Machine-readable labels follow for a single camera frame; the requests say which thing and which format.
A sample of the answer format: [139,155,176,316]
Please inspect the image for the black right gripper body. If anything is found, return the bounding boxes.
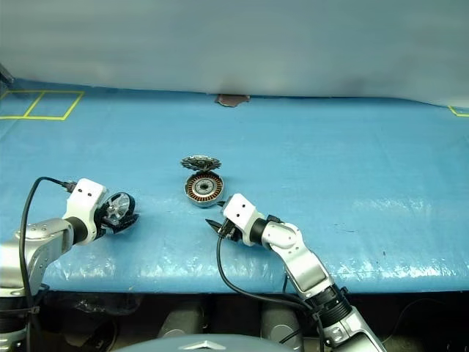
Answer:
[218,217,241,244]

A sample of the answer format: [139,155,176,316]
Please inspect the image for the yellow tape double square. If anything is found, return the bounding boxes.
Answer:
[0,89,86,122]

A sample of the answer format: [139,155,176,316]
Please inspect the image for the silver motor stator copper windings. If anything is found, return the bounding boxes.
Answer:
[183,171,225,210]

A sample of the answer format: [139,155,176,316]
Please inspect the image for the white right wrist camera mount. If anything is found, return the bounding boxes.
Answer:
[222,194,267,247]

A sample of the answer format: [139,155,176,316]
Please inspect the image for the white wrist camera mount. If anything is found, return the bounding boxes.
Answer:
[222,194,267,247]
[62,177,108,245]

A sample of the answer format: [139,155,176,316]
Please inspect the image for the grey rounded shape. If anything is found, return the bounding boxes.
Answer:
[158,303,204,339]
[260,300,305,350]

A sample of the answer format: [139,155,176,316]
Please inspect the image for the silver spoked motor cap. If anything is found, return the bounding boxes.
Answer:
[102,191,137,227]

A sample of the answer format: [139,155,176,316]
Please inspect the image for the grey finned rotor disc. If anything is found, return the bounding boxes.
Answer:
[180,155,220,174]

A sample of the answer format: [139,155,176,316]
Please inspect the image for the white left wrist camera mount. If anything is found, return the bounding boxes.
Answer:
[62,177,108,245]

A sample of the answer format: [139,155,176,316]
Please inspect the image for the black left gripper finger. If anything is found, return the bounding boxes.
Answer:
[104,213,141,233]

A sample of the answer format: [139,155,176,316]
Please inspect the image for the grey robot torso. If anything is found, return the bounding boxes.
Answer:
[115,333,263,352]

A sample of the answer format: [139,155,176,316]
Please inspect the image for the brown torn patch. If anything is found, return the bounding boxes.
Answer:
[213,93,251,109]

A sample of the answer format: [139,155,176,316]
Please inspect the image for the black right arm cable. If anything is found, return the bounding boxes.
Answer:
[215,234,330,352]

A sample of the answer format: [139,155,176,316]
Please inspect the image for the blue plastic table cover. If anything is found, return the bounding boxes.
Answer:
[0,80,469,295]

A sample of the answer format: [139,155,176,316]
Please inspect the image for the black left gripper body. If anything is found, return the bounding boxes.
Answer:
[95,204,111,238]

